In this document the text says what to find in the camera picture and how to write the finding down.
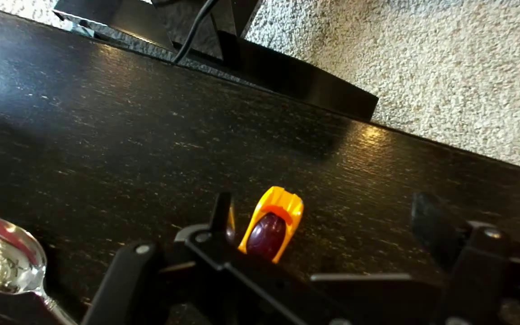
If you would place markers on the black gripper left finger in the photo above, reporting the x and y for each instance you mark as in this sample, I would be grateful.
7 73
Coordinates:
212 272

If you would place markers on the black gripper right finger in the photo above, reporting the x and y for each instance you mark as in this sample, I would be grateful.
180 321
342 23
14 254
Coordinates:
483 272

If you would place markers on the orange toy car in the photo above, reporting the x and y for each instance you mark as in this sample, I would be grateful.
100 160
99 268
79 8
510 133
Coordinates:
279 209

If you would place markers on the black coffee table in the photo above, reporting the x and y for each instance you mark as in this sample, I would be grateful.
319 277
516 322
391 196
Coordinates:
153 133

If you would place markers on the silver metal spoon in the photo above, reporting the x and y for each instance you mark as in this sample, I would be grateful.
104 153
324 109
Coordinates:
1 259

